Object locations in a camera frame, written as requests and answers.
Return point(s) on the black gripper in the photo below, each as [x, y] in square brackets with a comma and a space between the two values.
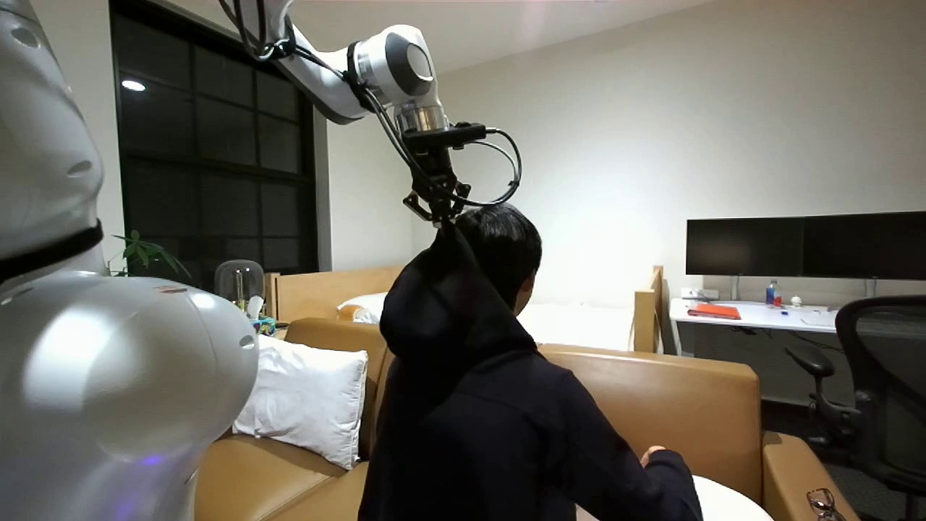
[435, 171]

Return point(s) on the black hoodie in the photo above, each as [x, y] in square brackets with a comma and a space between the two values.
[474, 416]

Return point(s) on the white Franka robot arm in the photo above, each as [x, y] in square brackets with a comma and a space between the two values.
[105, 387]

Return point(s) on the person with black hair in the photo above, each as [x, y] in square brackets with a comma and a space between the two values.
[508, 262]

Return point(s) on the person's right hand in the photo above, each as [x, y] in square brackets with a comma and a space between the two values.
[656, 453]

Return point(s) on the teal tissue box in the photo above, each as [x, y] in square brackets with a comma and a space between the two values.
[259, 317]

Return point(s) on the clear glass dome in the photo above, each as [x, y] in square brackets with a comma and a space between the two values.
[238, 278]

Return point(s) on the white sofa pillow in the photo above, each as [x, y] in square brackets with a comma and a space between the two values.
[304, 400]

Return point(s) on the dark framed window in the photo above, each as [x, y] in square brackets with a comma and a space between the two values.
[213, 146]

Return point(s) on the red flat desk item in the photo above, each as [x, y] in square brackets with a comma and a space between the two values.
[714, 310]

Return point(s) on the tan leather sofa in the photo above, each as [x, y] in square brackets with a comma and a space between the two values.
[666, 405]

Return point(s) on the green potted plant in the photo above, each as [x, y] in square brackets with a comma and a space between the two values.
[148, 258]

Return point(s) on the white desk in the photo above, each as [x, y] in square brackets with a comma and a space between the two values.
[754, 317]

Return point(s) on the small blue bottle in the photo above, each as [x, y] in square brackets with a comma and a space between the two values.
[772, 294]

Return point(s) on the black flat monitor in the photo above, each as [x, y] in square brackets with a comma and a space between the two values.
[801, 248]

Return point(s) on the black office chair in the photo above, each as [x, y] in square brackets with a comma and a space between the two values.
[883, 387]

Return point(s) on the metal item on armrest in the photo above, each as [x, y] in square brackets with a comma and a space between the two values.
[822, 504]

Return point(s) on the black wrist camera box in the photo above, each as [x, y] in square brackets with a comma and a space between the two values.
[448, 135]

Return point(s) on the wooden bed post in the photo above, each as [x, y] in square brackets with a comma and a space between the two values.
[650, 313]

